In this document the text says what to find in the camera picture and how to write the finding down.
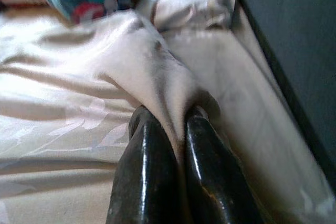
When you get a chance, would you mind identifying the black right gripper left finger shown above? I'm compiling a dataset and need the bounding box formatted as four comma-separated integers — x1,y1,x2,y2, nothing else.
106,105,192,224

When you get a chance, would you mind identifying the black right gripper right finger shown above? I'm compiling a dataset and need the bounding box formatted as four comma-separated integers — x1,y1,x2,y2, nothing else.
184,106,266,224

